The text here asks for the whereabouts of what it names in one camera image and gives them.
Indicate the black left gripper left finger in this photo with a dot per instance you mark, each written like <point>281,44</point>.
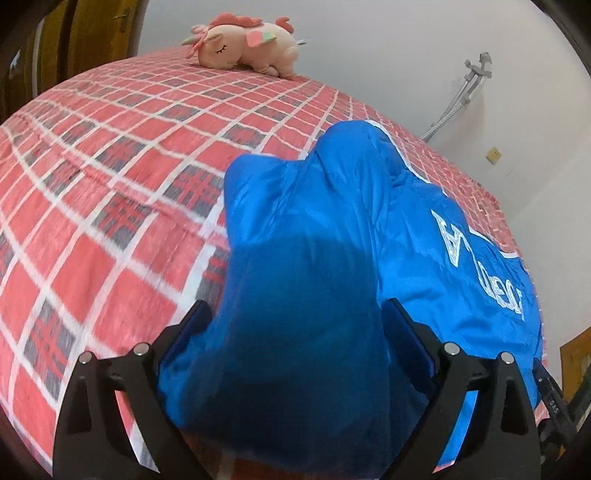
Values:
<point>175,337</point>

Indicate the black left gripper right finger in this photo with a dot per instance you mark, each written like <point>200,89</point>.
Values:
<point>415,347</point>

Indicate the blue down jacket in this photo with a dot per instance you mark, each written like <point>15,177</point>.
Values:
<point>302,366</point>

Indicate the red plaid bed sheet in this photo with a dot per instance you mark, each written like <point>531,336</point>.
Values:
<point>112,219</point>

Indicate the wooden wardrobe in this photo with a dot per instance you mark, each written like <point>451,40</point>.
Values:
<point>575,360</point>

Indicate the grey metal crutch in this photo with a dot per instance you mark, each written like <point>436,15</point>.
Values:
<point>478,74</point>

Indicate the pink unicorn plush toy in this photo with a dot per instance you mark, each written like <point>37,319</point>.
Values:
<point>230,40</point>

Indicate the wooden door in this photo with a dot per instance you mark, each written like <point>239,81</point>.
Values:
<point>73,37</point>

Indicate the yellowed wall socket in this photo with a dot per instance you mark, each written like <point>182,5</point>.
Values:
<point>493,155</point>

